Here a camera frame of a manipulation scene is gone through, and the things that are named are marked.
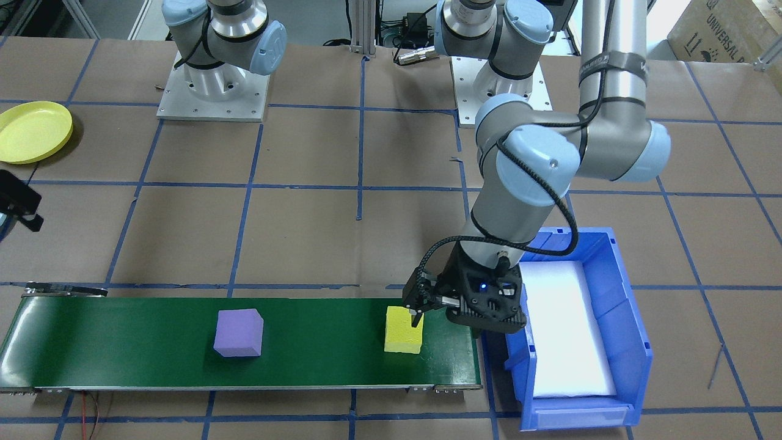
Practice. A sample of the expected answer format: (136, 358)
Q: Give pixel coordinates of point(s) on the purple foam cube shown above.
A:
(238, 333)

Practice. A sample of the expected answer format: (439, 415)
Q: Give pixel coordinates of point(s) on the green conveyor belt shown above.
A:
(122, 342)

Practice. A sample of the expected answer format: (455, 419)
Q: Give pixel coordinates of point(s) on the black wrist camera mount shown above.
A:
(489, 299)

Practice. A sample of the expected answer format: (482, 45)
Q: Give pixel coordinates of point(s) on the blue plastic storage bin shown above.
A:
(629, 342)

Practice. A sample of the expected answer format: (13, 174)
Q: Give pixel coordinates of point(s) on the brown cardboard box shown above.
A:
(727, 30)

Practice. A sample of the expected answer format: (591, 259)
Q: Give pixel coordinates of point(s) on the silver metal connector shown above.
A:
(415, 55)

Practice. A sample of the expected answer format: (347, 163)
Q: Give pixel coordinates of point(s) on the yellow foam cube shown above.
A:
(403, 339)

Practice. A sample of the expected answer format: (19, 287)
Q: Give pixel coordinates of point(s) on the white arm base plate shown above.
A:
(183, 104)
(465, 104)

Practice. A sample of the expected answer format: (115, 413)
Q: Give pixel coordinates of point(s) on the yellow round plate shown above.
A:
(33, 131)

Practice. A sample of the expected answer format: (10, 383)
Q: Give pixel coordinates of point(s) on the white foam pad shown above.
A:
(568, 330)

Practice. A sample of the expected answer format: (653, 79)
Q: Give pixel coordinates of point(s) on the black power supply box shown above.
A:
(416, 24)

